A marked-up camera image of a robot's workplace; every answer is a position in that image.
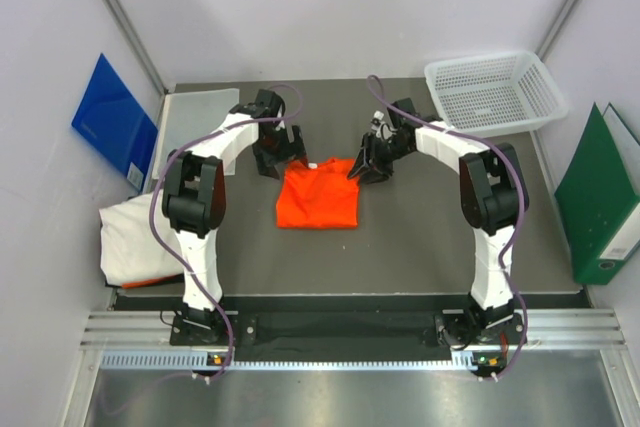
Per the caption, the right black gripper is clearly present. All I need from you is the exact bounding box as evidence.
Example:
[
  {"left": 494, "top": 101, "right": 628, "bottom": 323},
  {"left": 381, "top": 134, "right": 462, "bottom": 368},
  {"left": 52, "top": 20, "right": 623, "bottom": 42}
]
[{"left": 348, "top": 133, "right": 414, "bottom": 187}]

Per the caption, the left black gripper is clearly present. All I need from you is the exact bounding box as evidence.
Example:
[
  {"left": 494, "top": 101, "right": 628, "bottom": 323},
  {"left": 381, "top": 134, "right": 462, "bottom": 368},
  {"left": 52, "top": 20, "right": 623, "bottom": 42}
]
[{"left": 253, "top": 123, "right": 307, "bottom": 179}]

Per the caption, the orange t-shirt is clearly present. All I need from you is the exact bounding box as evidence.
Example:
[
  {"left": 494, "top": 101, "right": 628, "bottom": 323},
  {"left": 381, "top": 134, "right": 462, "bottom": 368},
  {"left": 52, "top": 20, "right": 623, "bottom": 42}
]
[{"left": 276, "top": 157, "right": 359, "bottom": 230}]

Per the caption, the white plastic basket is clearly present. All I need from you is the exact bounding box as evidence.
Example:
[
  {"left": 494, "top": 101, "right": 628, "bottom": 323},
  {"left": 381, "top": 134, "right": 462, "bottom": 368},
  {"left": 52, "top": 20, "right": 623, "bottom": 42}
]
[{"left": 424, "top": 50, "right": 569, "bottom": 137}]

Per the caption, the white t-shirt stack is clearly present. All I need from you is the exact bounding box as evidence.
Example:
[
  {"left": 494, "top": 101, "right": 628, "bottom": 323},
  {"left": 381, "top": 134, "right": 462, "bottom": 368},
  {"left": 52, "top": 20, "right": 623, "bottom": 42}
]
[{"left": 99, "top": 194, "right": 183, "bottom": 288}]

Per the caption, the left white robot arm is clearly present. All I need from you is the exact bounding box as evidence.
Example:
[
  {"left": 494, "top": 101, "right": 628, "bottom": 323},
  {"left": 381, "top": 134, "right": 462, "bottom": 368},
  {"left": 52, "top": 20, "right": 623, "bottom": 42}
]
[{"left": 162, "top": 109, "right": 307, "bottom": 346}]

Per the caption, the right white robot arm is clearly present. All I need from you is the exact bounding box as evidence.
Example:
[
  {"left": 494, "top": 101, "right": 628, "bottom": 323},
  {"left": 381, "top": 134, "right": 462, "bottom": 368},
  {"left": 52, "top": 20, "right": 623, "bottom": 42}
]
[{"left": 347, "top": 121, "right": 528, "bottom": 350}]

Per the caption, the translucent plastic sheet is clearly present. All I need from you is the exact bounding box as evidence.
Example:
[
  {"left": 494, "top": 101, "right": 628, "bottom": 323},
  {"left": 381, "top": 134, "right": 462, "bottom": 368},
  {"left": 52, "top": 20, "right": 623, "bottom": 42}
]
[{"left": 151, "top": 88, "right": 240, "bottom": 180}]

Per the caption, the blue folder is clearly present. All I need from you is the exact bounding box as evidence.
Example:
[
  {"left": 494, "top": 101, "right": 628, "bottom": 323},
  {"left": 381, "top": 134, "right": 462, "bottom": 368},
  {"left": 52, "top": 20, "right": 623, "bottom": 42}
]
[{"left": 71, "top": 55, "right": 158, "bottom": 191}]

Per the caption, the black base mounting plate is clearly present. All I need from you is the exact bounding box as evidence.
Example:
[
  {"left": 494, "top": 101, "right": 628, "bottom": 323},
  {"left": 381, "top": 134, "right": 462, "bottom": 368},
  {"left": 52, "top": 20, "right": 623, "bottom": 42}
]
[{"left": 169, "top": 309, "right": 524, "bottom": 353}]

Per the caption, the green binder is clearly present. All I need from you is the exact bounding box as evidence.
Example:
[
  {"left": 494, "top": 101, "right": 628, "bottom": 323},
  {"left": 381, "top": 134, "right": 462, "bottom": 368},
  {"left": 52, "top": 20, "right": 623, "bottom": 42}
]
[{"left": 555, "top": 104, "right": 639, "bottom": 285}]

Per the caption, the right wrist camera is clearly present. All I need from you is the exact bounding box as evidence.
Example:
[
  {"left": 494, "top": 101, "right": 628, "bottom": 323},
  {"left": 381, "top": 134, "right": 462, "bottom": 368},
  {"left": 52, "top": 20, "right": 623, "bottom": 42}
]
[{"left": 387, "top": 98, "right": 420, "bottom": 129}]

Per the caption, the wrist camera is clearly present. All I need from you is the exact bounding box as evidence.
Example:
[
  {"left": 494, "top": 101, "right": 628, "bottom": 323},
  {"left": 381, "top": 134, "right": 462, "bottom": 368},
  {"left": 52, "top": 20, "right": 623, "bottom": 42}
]
[
  {"left": 253, "top": 89, "right": 286, "bottom": 118},
  {"left": 387, "top": 98, "right": 420, "bottom": 129}
]

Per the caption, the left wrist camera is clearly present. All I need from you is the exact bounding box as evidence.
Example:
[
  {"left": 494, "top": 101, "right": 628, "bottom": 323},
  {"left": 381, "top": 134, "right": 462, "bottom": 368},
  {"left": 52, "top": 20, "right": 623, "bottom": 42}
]
[{"left": 253, "top": 89, "right": 286, "bottom": 118}]

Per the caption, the aluminium rail frame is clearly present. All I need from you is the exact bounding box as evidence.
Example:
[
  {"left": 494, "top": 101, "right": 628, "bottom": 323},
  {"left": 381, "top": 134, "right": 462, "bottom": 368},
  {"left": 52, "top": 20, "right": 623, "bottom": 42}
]
[{"left": 61, "top": 309, "right": 639, "bottom": 426}]

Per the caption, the grey slotted cable duct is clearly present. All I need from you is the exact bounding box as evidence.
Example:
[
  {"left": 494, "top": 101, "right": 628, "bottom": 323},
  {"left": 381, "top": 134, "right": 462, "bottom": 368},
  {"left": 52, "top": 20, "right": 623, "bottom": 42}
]
[{"left": 99, "top": 349, "right": 506, "bottom": 371}]

